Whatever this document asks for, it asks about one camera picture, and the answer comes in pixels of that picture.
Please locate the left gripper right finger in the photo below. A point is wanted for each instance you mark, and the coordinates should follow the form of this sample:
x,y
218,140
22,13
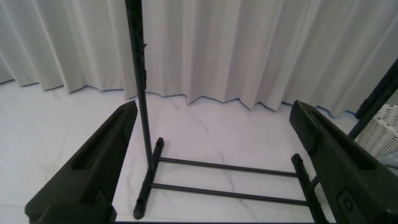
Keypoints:
x,y
351,180

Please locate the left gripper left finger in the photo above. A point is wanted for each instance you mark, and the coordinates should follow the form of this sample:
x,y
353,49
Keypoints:
x,y
90,174

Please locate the white laundry basket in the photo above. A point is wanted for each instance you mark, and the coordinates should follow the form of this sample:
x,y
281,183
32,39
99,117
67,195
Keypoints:
x,y
382,133

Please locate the black clothes rack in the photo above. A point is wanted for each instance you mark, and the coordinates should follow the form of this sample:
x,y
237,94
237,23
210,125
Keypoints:
x,y
138,62

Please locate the white curtain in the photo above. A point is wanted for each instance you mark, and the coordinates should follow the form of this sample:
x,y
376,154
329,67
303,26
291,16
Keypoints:
x,y
233,46

